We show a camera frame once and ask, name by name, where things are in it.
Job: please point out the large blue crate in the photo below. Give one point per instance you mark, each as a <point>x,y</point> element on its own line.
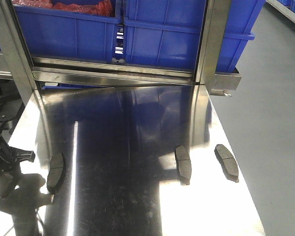
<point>176,47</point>
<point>190,13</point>

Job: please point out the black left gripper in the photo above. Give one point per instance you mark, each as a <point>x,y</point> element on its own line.
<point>10,171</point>

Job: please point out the metal shelving unit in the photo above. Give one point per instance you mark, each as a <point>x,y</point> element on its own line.
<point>285,11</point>

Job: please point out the steel rack frame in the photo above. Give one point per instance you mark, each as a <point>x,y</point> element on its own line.
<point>26,69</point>

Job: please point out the large blue crate upper right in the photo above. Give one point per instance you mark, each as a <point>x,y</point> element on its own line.
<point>190,13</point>

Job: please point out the brake pad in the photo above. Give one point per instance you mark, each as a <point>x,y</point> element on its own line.
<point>56,173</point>
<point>183,163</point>
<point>227,162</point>

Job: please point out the blue crate left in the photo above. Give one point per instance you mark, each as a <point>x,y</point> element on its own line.
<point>50,32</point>

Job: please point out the large blue crate lower right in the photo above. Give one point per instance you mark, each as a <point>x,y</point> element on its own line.
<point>176,47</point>

